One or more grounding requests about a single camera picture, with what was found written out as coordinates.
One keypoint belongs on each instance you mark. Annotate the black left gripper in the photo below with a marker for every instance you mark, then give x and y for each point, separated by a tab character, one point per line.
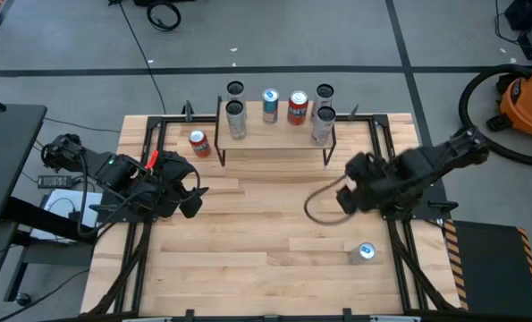
178	174

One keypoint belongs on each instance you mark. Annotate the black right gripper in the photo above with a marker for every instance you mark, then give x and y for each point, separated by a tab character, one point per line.
373	183

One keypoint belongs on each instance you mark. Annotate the Celsius can with pink band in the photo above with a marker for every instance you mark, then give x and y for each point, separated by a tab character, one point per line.
321	132

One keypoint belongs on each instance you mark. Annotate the silver Celsius can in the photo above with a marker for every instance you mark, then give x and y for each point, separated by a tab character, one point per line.
236	125

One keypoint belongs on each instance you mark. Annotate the red Fanta can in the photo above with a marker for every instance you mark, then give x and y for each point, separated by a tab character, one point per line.
200	145
298	114

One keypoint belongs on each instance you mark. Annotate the Celsius Peach Vibe can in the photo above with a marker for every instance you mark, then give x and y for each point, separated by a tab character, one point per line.
323	93

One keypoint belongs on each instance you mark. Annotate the blue silver energy drink can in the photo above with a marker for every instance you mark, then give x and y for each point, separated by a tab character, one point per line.
270	112
364	252

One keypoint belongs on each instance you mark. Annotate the Celsius can with orange script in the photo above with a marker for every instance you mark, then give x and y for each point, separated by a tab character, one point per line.
235	89

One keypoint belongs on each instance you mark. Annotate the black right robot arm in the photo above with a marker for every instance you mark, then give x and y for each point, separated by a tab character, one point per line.
444	154

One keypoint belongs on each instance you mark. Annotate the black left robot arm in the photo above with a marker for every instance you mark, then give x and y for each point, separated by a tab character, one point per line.
113	167

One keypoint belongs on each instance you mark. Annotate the wooden shelf with black legs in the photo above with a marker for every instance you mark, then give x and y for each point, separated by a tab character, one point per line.
274	134

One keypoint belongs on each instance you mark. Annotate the red tag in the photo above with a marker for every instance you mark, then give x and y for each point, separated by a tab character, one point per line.
152	159

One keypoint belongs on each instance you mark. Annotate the black table clamp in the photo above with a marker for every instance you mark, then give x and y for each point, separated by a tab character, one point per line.
348	315
188	112
189	315

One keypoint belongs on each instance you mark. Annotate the white paper sheet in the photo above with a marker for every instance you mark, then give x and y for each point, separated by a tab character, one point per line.
62	205

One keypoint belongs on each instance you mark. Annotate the black power adapter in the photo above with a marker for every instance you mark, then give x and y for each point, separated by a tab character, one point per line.
54	181

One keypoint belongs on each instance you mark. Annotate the orange shop vacuum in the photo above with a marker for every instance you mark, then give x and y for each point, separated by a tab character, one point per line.
463	109
527	103

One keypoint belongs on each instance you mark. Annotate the black mat with hazard stripes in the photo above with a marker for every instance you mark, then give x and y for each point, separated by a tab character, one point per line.
489	268

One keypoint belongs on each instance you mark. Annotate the black desk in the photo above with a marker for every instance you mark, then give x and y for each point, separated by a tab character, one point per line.
6	156

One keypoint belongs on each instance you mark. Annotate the black aluminium table frame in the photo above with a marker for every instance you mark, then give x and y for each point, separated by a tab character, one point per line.
176	119

